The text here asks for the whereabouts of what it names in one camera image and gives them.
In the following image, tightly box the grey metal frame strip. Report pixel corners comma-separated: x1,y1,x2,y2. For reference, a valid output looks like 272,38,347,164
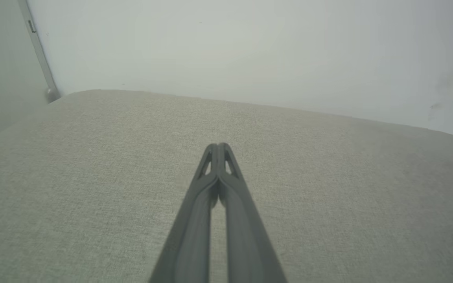
17,0,61,104

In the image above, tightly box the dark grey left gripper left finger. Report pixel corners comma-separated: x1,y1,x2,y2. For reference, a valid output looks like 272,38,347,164
149,143,219,283

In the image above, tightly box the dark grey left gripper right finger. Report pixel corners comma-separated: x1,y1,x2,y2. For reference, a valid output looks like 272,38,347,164
218,142,289,283

